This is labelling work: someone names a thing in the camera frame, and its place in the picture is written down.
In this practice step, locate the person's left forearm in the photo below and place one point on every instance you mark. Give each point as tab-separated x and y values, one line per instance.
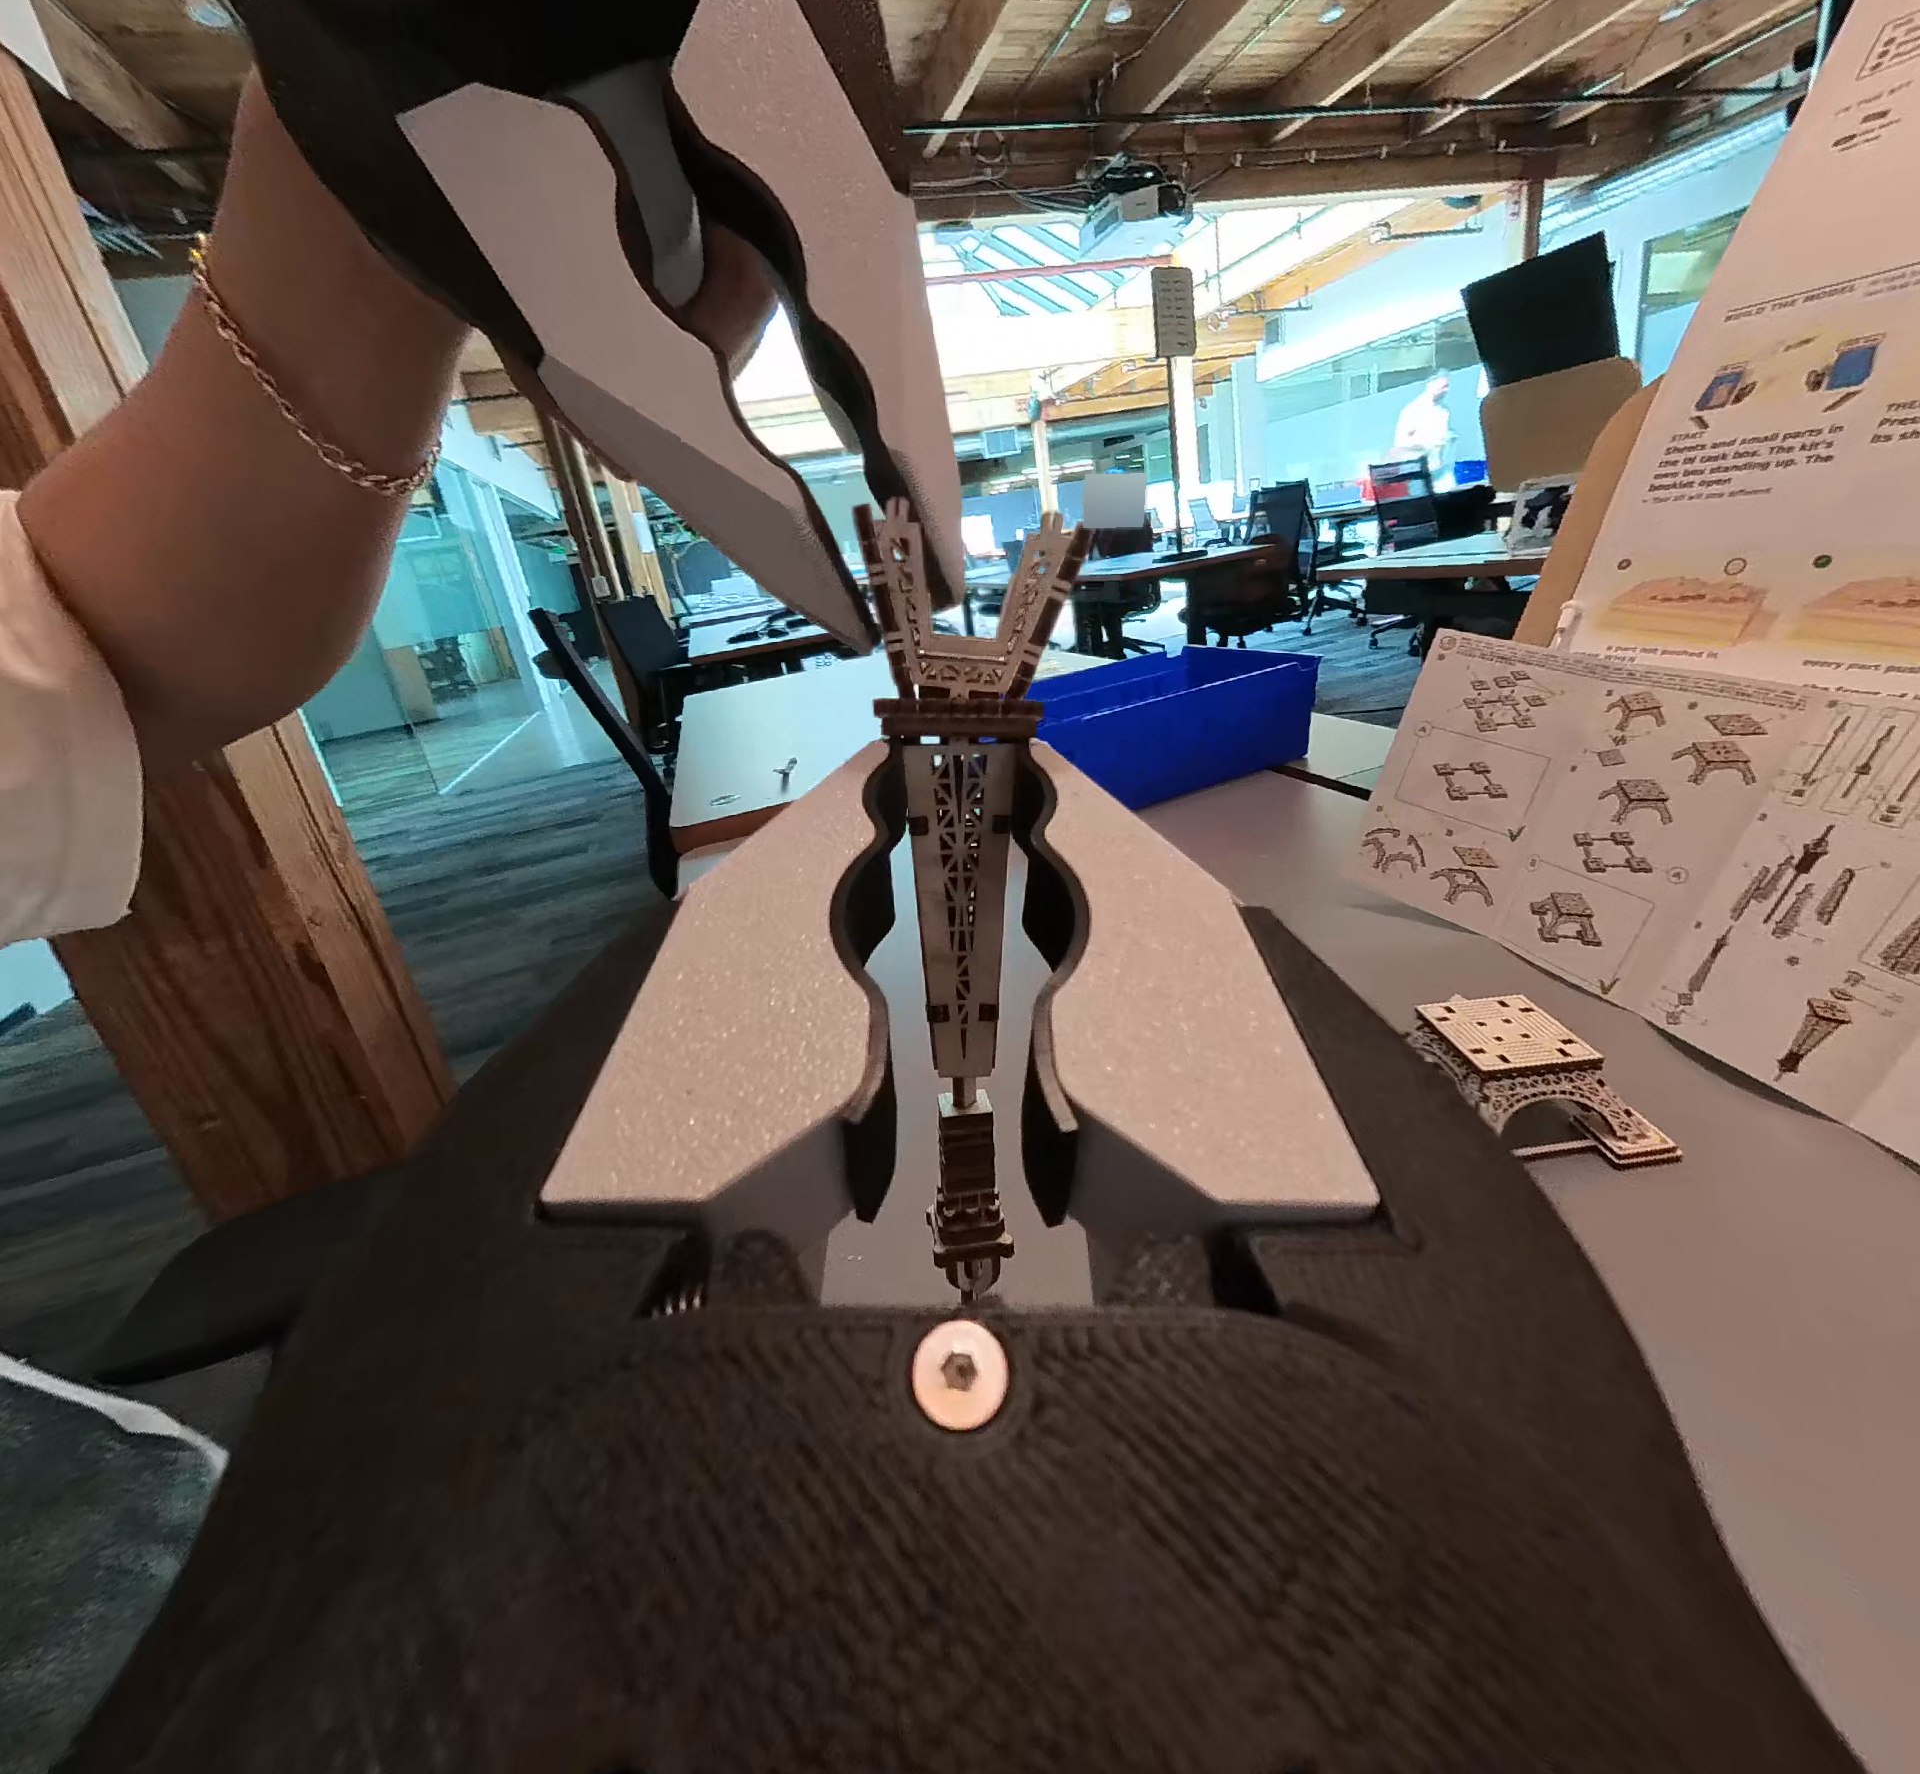
180	574

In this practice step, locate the black ribbed panel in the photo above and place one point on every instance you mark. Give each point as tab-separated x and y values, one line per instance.
1545	304

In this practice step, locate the background office desk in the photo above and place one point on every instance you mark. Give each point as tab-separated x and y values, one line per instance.
1140	568
749	636
1425	557

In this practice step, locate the cardboard box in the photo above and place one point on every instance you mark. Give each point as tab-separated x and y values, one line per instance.
1554	433

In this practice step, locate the wooden tower model base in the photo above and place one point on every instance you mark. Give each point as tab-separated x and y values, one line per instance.
1515	1039

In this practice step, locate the person's left hand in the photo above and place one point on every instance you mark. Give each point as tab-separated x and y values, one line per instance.
359	334

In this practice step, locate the ceiling projector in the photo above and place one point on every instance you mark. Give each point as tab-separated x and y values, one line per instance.
1136	202

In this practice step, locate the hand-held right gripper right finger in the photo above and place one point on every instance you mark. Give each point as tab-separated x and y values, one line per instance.
1200	1054

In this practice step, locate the wooden tower model section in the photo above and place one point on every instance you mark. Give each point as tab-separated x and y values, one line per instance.
966	1010

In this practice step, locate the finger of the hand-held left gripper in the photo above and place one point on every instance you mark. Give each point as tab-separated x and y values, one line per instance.
599	304
839	212

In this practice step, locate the hanging rectangular panel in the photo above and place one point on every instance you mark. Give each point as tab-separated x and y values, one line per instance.
1172	311

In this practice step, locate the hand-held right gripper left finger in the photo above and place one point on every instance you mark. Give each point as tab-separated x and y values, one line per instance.
705	1039

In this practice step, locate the blue plastic bin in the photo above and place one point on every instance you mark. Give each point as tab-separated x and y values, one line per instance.
1186	730

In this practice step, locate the folded instruction sheet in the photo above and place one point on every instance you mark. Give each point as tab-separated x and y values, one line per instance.
1650	814

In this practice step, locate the standing instruction poster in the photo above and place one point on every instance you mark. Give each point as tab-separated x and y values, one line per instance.
1799	348

